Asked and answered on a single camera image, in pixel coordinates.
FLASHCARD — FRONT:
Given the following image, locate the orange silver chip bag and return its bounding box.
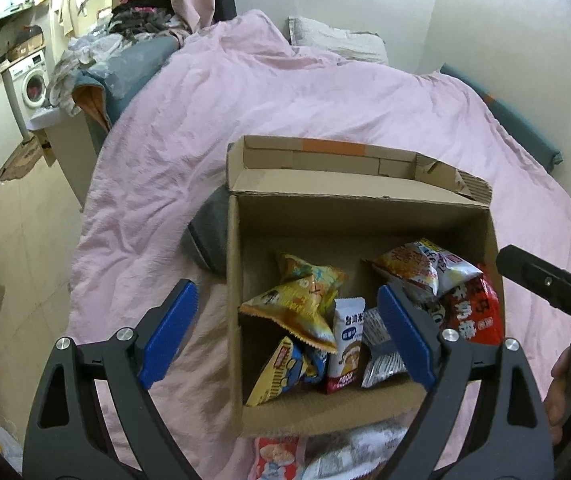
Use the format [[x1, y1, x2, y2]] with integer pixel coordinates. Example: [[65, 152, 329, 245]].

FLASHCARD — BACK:
[[369, 238, 483, 304]]

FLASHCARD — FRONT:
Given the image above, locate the small white brown snack pack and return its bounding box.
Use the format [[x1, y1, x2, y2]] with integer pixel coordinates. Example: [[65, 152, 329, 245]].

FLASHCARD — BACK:
[[325, 297, 366, 393]]

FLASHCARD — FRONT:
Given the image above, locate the pile of clothes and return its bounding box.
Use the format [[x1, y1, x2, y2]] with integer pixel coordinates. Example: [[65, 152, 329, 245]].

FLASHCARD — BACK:
[[48, 0, 190, 116]]

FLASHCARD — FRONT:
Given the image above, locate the brown cardboard box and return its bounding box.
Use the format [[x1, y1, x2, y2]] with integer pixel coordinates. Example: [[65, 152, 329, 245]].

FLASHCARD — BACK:
[[225, 134, 506, 438]]

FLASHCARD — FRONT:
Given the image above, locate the teal bed headboard cushion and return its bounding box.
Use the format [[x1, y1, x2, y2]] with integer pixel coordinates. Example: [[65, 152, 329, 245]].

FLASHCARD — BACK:
[[439, 63, 563, 174]]

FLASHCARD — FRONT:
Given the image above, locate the red white snack bag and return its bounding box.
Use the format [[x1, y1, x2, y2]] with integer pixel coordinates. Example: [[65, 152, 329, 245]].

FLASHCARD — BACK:
[[439, 266, 505, 346]]

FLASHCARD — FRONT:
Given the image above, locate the pink bed duvet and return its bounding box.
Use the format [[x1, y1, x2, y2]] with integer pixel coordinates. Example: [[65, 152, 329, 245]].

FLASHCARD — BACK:
[[68, 11, 571, 479]]

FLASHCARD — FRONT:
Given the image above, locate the light blue white snack bag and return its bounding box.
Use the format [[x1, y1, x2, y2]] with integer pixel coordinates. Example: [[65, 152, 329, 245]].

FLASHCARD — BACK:
[[302, 419, 408, 479]]

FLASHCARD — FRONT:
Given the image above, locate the white pillow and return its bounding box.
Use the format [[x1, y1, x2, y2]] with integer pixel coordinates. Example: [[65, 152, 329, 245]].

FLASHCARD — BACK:
[[287, 16, 389, 65]]

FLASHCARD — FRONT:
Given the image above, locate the pink cartoon snack bag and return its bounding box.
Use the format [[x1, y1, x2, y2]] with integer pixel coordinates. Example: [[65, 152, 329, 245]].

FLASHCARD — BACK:
[[248, 436, 307, 480]]

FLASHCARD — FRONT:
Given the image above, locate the white washing machine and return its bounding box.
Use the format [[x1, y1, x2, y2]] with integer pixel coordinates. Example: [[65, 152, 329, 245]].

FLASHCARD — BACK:
[[2, 48, 49, 140]]

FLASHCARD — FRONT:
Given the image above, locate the blue yellow snack bag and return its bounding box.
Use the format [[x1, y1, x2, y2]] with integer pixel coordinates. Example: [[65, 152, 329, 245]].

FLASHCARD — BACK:
[[244, 336, 329, 408]]

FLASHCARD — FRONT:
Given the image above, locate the dark grey striped garment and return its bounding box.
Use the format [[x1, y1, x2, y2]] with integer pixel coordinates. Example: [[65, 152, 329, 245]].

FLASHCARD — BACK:
[[181, 184, 230, 278]]

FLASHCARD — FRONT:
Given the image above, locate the gold yellow chip bag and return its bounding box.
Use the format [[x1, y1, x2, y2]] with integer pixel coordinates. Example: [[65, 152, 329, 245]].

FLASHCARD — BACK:
[[238, 252, 349, 354]]

